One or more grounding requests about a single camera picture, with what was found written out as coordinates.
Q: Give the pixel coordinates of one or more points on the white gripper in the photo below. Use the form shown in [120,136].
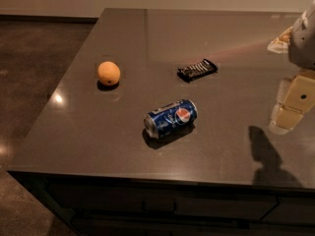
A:
[302,44]

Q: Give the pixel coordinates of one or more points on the blue pepsi can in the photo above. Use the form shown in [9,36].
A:
[168,119]

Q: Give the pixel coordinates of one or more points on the dark chocolate bar wrapper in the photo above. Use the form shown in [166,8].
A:
[197,71]

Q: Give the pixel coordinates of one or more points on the orange fruit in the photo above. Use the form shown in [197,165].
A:
[108,73]

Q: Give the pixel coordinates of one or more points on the dark cabinet drawers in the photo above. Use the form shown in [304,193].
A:
[103,206]

